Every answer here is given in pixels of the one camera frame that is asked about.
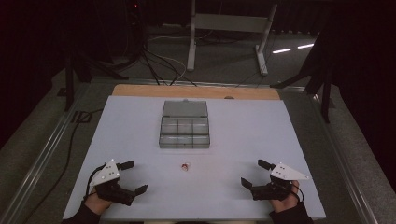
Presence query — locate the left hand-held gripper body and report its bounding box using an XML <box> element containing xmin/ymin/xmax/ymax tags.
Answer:
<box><xmin>88</xmin><ymin>159</ymin><xmax>137</xmax><ymax>207</ymax></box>

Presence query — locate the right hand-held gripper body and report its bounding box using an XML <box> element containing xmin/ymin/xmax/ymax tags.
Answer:
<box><xmin>250</xmin><ymin>161</ymin><xmax>311</xmax><ymax>202</ymax></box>

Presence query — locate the person's right hand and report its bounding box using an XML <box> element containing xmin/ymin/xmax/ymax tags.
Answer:
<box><xmin>268</xmin><ymin>180</ymin><xmax>302</xmax><ymax>215</ymax></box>

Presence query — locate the person's left hand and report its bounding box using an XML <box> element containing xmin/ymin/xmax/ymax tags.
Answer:
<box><xmin>83</xmin><ymin>189</ymin><xmax>114</xmax><ymax>216</ymax></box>

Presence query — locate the white table mat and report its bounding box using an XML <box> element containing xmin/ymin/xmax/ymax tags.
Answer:
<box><xmin>62</xmin><ymin>94</ymin><xmax>327</xmax><ymax>222</ymax></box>

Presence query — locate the black floor socket plate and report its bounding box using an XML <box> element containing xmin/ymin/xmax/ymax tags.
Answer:
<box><xmin>71</xmin><ymin>110</ymin><xmax>93</xmax><ymax>123</ymax></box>

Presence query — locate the clear plastic compartment box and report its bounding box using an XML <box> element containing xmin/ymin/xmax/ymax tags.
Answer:
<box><xmin>158</xmin><ymin>99</ymin><xmax>211</xmax><ymax>149</ymax></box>

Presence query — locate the black tripod stand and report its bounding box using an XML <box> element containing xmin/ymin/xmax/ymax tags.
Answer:
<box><xmin>63</xmin><ymin>50</ymin><xmax>129</xmax><ymax>112</ymax></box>
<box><xmin>269</xmin><ymin>29</ymin><xmax>333</xmax><ymax>124</ymax></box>

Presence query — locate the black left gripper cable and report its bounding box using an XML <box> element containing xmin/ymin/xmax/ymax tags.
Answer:
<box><xmin>83</xmin><ymin>162</ymin><xmax>108</xmax><ymax>201</ymax></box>

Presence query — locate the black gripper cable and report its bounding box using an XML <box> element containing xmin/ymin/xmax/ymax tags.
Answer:
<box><xmin>289</xmin><ymin>181</ymin><xmax>304</xmax><ymax>203</ymax></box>
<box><xmin>83</xmin><ymin>162</ymin><xmax>108</xmax><ymax>201</ymax></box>

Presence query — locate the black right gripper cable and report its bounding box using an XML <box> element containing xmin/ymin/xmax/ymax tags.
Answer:
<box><xmin>289</xmin><ymin>181</ymin><xmax>304</xmax><ymax>203</ymax></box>

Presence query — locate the black floor cable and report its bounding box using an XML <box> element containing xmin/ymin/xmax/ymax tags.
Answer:
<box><xmin>20</xmin><ymin>107</ymin><xmax>105</xmax><ymax>224</ymax></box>

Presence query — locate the metal floor rail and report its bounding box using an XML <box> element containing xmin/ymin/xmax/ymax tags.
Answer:
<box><xmin>309</xmin><ymin>92</ymin><xmax>379</xmax><ymax>224</ymax></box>
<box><xmin>0</xmin><ymin>82</ymin><xmax>92</xmax><ymax>224</ymax></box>

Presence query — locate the bundle of black floor cables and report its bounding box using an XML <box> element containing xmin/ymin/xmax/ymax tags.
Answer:
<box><xmin>124</xmin><ymin>3</ymin><xmax>198</xmax><ymax>87</ymax></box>

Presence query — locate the white metal stand frame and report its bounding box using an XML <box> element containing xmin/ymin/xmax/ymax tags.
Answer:
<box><xmin>186</xmin><ymin>0</ymin><xmax>279</xmax><ymax>77</ymax></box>

